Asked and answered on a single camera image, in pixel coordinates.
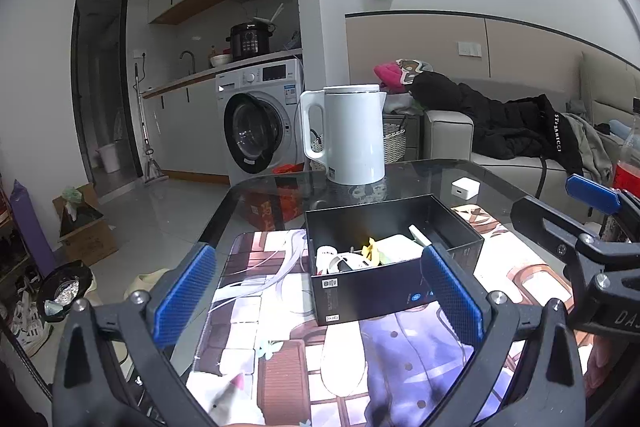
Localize printed desk mat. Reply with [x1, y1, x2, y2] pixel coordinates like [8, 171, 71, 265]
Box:
[187, 202, 601, 427]

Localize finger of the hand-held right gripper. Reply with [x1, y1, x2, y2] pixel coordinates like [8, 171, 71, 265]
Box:
[566, 174, 640, 230]
[511, 196, 640, 280]

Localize black cardboard storage box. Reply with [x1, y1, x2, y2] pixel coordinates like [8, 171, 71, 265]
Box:
[305, 193, 485, 327]

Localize black braided cable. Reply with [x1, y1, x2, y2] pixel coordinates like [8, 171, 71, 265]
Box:
[0, 319, 53, 403]

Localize white plastic bucket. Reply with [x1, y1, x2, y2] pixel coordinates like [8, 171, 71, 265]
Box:
[96, 142, 122, 174]

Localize dark door frame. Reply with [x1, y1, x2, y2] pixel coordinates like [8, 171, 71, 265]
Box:
[70, 0, 146, 195]

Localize white flat card box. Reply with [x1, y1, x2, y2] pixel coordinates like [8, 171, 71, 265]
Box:
[376, 234, 424, 265]

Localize beige trash bin black bag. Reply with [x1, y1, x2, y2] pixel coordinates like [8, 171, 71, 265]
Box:
[36, 260, 97, 324]

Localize black electric pressure cooker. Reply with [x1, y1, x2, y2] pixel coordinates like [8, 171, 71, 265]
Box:
[227, 23, 276, 62]

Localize white lower kitchen cabinets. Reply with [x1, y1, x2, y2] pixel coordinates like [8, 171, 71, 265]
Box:
[142, 79, 231, 182]

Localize yellow paper flower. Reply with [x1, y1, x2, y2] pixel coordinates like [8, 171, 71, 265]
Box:
[361, 239, 383, 266]

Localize pink knit hat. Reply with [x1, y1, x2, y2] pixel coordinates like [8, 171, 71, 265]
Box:
[374, 63, 403, 88]

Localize purple rolled mat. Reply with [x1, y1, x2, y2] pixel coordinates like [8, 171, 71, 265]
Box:
[10, 179, 57, 278]

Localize grey garment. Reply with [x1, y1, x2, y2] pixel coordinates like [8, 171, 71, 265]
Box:
[562, 113, 613, 180]

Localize white sneakers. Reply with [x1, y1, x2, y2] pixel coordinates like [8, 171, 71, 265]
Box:
[10, 279, 53, 357]

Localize black jacket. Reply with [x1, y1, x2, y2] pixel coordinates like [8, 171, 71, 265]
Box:
[410, 72, 585, 175]

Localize red drink bottle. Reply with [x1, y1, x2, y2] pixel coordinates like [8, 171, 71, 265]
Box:
[611, 98, 640, 208]

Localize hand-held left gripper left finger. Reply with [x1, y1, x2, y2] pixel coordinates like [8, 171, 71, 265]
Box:
[52, 243, 218, 427]

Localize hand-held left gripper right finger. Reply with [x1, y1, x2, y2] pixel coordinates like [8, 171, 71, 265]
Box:
[420, 243, 587, 427]

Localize flat mop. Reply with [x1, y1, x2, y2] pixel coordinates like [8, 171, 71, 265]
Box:
[132, 63, 168, 184]

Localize white charger cube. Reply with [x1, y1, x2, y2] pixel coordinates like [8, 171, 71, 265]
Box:
[451, 179, 480, 198]

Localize white small gadget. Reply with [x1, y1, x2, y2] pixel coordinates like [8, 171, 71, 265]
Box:
[327, 254, 376, 276]

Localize white electric kettle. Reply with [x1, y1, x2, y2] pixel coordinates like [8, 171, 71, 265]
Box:
[299, 84, 387, 185]

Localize brown cardboard box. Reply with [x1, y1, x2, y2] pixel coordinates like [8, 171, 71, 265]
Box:
[52, 183, 119, 267]

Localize grey sofa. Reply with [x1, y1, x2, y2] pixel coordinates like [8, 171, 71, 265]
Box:
[422, 52, 640, 228]

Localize white router antennas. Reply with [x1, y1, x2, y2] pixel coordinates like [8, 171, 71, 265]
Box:
[252, 3, 285, 28]

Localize beige slipper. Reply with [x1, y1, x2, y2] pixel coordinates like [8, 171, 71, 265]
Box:
[122, 269, 171, 304]

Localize red cardboard box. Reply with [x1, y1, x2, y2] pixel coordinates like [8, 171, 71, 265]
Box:
[242, 163, 307, 230]

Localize woven laundry basket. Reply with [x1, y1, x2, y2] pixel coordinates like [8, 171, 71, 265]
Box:
[382, 114, 408, 164]

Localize person's right hand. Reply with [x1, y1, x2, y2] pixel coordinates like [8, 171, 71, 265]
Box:
[584, 342, 621, 397]

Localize white front-load washing machine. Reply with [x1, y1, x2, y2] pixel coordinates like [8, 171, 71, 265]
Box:
[216, 58, 307, 186]

